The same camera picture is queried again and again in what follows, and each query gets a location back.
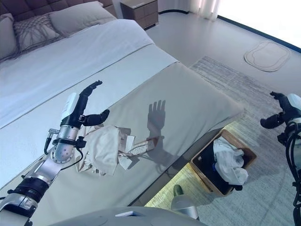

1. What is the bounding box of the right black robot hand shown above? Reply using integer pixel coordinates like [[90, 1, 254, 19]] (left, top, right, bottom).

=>
[[260, 91, 301, 129]]

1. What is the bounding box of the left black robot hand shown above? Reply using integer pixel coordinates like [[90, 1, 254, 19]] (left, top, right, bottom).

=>
[[60, 80, 111, 129]]

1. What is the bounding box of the beige garment with patterned band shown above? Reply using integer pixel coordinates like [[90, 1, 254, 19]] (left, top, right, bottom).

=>
[[75, 124, 158, 178]]

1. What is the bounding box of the white garment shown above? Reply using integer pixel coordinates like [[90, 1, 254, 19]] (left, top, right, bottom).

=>
[[212, 136, 249, 186]]

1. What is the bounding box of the black garment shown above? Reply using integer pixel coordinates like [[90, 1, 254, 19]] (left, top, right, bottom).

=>
[[197, 138, 244, 192]]

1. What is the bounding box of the woven wicker basket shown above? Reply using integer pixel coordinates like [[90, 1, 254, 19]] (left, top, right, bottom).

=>
[[190, 129, 258, 197]]

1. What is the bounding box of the white duvet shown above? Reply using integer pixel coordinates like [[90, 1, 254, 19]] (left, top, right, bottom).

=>
[[0, 18, 156, 129]]

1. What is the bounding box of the oval beige floor mat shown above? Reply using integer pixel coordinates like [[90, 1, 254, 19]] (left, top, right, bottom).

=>
[[244, 40, 291, 73]]

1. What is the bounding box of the grey streaked rug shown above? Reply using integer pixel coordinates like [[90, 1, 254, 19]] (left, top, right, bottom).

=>
[[145, 56, 301, 226]]

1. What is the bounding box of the patterned grey cushion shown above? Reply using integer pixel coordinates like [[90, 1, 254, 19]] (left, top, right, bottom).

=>
[[13, 15, 64, 52]]

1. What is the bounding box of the plain beige pillow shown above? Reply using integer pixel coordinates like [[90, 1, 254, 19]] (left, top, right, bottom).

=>
[[48, 1, 118, 38], [0, 13, 19, 61]]

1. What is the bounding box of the dark quilted headboard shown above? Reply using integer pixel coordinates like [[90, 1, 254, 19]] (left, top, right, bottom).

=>
[[0, 0, 113, 24]]

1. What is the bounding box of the grey robot torso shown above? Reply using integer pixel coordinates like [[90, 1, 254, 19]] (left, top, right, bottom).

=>
[[50, 206, 207, 226]]

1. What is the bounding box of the brown nightstand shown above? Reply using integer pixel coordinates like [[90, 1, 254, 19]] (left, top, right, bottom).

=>
[[119, 0, 159, 31]]

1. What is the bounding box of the white curtain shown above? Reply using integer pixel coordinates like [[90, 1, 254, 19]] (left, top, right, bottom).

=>
[[189, 0, 221, 22]]

